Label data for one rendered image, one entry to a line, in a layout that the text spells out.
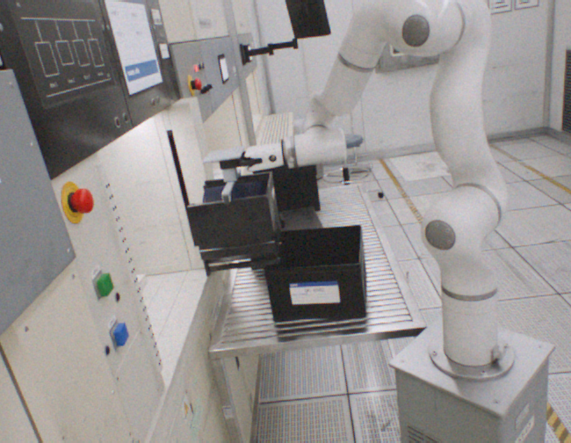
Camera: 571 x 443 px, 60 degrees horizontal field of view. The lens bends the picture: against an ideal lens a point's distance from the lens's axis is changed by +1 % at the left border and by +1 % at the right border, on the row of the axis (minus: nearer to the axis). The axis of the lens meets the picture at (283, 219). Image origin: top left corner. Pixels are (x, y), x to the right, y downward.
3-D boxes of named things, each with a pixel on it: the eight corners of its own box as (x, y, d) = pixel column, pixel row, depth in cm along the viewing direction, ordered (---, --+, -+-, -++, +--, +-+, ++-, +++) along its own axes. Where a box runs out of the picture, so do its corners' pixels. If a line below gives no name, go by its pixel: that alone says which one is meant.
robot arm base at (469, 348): (528, 347, 117) (530, 279, 111) (491, 393, 106) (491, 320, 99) (452, 322, 131) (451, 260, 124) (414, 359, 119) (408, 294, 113)
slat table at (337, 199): (438, 526, 158) (426, 326, 131) (255, 541, 163) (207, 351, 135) (375, 308, 279) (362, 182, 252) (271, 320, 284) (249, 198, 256)
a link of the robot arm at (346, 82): (333, 28, 117) (295, 129, 138) (341, 62, 106) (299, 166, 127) (368, 38, 119) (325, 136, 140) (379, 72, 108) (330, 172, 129)
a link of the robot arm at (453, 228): (507, 281, 111) (508, 182, 103) (469, 322, 100) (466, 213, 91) (456, 269, 120) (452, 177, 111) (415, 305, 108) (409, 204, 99)
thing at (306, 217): (329, 256, 179) (325, 223, 174) (250, 270, 178) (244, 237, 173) (316, 227, 206) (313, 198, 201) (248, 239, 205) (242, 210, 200)
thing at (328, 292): (271, 321, 144) (262, 270, 138) (286, 275, 170) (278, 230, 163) (366, 317, 139) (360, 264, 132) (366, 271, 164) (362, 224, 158)
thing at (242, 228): (279, 273, 129) (260, 158, 118) (205, 283, 131) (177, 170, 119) (283, 237, 152) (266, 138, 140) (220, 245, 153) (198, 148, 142)
